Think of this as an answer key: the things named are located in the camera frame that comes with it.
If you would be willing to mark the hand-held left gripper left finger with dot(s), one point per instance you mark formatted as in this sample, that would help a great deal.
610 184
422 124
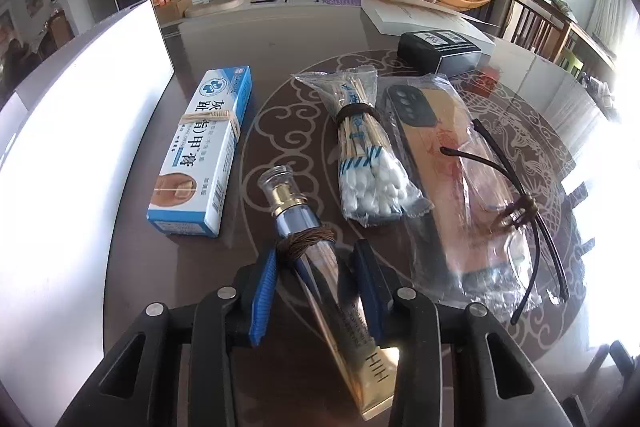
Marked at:
262 297

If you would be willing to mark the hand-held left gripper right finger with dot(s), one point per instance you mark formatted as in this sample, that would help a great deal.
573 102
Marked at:
369 292

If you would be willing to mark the gold tube with clear cap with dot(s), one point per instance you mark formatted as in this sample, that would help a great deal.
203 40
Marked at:
325 287

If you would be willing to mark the bag of cotton swabs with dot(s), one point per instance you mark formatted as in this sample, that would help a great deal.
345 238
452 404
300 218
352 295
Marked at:
365 187

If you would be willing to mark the bagged phone case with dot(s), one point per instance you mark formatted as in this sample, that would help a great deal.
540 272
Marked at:
450 187

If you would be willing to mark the blue white ointment box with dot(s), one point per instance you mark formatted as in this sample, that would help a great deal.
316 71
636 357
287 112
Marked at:
200 157

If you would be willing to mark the black glasses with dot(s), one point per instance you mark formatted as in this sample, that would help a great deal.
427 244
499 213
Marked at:
520 209

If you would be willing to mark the white cardboard box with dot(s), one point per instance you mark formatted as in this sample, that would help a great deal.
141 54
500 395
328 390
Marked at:
75 157

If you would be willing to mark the black rectangular box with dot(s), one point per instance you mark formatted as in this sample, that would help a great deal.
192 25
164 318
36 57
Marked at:
435 52

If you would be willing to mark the white flat box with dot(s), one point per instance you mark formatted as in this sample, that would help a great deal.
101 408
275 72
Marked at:
400 14

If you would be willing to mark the purple floor mat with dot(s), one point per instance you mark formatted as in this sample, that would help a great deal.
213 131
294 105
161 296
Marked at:
345 0

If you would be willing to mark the round wooden board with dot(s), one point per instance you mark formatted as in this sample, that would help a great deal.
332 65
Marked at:
215 4

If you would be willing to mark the brown cardboard carton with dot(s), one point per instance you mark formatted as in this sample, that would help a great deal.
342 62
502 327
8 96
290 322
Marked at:
177 11

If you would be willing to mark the pile of assorted clutter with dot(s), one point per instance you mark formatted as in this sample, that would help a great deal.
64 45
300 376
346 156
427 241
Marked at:
600 92

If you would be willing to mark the dark wooden chair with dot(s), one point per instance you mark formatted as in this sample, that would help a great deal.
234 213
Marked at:
535 24

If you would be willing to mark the white curtain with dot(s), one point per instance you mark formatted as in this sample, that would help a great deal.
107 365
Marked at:
610 12

